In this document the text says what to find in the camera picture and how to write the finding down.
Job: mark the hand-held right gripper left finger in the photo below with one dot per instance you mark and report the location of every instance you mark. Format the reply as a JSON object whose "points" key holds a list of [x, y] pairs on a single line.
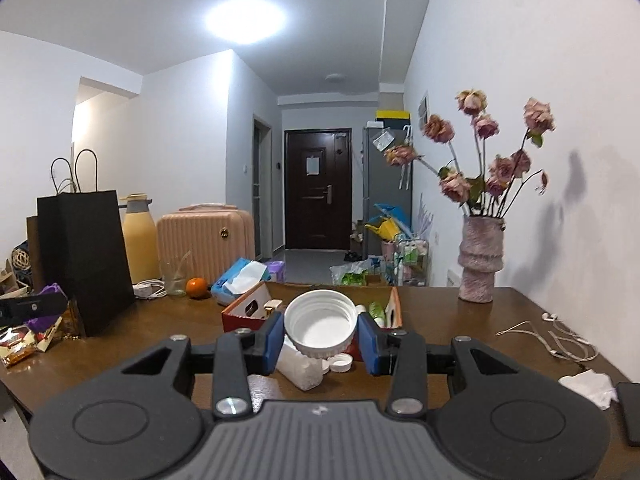
{"points": [[274, 345]]}

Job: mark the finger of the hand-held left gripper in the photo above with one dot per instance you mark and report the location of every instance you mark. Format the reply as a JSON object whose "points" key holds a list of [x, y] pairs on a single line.
{"points": [[35, 307]]}

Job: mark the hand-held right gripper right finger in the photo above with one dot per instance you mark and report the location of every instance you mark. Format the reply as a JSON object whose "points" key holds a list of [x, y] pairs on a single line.
{"points": [[369, 347]]}

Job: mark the green spray bottle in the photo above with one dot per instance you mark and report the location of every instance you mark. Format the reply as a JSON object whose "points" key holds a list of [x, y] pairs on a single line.
{"points": [[377, 314]]}

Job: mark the white charger plug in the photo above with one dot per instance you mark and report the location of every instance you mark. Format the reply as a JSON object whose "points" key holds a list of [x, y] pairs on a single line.
{"points": [[273, 309]]}

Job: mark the red cardboard box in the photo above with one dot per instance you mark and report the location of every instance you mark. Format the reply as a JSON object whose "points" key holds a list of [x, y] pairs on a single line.
{"points": [[240, 323]]}

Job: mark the white ribbed jar lid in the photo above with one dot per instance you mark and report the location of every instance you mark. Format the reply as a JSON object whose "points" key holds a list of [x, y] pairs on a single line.
{"points": [[320, 322]]}

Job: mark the small white bottle cap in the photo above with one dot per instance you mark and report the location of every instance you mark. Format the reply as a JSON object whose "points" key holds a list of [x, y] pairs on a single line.
{"points": [[341, 363]]}

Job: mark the white plastic bottle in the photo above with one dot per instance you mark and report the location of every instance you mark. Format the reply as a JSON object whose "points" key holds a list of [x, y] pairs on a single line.
{"points": [[300, 367]]}

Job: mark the red white snack packet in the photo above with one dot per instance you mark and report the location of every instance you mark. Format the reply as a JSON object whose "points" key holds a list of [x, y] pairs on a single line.
{"points": [[25, 342]]}

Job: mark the wicker ball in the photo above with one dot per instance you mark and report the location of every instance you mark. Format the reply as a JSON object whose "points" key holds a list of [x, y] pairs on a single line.
{"points": [[22, 260]]}

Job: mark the white carton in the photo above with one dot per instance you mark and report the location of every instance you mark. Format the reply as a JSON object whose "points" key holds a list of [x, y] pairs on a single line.
{"points": [[247, 302]]}

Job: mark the brown paper bag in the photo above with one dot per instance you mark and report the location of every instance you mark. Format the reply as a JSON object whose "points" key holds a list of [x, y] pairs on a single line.
{"points": [[34, 255]]}

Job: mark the black paper bag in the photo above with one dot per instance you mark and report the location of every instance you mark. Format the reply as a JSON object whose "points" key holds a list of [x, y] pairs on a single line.
{"points": [[85, 260]]}

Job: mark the blue tissue pack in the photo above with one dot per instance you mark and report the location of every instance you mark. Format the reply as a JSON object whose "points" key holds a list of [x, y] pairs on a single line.
{"points": [[235, 282]]}

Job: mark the green plastic bags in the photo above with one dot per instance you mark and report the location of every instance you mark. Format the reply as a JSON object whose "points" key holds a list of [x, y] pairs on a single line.
{"points": [[355, 275]]}

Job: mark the purple tissue packet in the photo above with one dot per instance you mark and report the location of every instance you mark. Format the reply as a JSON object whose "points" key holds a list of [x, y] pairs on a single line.
{"points": [[276, 271]]}

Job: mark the orange fruit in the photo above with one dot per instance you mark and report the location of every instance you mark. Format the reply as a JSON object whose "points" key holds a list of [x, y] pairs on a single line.
{"points": [[196, 288]]}

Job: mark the yellow watering can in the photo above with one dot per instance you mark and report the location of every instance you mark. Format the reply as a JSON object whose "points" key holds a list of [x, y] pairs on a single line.
{"points": [[385, 229]]}

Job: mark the clear glass cup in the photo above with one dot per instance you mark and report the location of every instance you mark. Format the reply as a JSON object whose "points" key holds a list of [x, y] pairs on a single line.
{"points": [[175, 277]]}

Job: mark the yellow thermos bottle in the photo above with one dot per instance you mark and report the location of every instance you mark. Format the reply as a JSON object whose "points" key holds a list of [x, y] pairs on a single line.
{"points": [[140, 245]]}

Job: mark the pink ribbed suitcase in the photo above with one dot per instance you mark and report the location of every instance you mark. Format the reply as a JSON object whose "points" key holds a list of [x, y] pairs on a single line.
{"points": [[205, 240]]}

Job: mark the blue plastic bag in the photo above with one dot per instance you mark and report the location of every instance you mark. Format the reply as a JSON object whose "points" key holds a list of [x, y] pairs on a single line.
{"points": [[395, 212]]}

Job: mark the pink ceramic vase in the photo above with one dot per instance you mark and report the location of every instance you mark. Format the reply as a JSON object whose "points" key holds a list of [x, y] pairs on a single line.
{"points": [[481, 260]]}

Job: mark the grey interior door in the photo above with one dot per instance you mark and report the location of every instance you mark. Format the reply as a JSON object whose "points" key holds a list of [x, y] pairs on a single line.
{"points": [[262, 185]]}

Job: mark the dark brown entrance door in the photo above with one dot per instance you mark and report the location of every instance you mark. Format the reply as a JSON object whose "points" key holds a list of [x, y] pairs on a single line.
{"points": [[317, 190]]}

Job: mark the grey refrigerator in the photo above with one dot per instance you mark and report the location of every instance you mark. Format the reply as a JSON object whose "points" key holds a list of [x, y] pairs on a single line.
{"points": [[387, 175]]}

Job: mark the folded white umbrella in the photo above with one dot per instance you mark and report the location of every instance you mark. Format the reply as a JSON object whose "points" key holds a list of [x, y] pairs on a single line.
{"points": [[406, 157]]}

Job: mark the paper note on refrigerator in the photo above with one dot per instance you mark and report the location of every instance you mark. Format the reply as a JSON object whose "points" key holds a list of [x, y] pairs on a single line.
{"points": [[383, 139]]}

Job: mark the dried pink roses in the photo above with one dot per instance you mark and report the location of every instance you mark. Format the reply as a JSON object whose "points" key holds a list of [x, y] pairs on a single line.
{"points": [[500, 170]]}

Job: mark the crumpled white tissue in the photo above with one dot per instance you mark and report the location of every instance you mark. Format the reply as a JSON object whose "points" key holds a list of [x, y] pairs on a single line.
{"points": [[590, 387]]}

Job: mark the yellow box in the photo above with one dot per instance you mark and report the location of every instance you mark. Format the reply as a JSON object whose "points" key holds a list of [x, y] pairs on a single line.
{"points": [[393, 117]]}

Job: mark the black smartphone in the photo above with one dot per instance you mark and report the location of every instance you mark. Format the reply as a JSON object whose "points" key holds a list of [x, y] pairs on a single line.
{"points": [[631, 415]]}

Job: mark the round ceiling light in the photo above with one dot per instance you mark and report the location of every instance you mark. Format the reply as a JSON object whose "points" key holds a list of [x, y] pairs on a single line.
{"points": [[246, 21]]}

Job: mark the white wall socket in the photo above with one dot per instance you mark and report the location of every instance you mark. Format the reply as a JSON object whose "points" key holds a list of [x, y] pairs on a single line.
{"points": [[453, 278]]}

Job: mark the framed wall picture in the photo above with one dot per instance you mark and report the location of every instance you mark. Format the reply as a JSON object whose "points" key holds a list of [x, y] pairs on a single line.
{"points": [[424, 106]]}

